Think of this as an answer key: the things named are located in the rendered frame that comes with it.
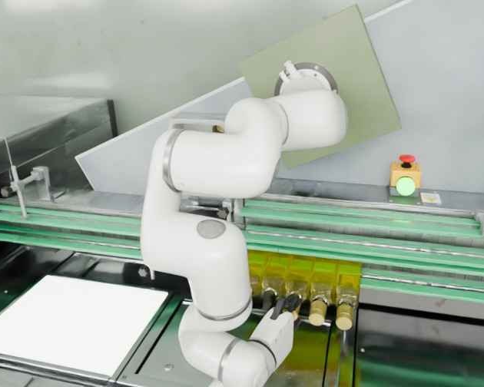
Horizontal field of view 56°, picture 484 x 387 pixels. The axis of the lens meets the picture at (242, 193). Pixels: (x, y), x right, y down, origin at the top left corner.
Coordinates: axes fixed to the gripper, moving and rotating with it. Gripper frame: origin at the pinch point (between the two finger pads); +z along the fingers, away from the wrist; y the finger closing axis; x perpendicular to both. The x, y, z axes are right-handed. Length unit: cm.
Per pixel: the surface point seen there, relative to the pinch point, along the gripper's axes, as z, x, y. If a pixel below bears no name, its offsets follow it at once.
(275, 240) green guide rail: 16.6, 12.6, 6.2
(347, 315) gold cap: 2.9, -11.4, 1.6
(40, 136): 27, 115, 17
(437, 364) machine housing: 17.9, -29.4, -15.8
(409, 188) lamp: 35.1, -15.0, 19.4
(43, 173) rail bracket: 6, 87, 15
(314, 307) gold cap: 2.3, -4.2, 1.4
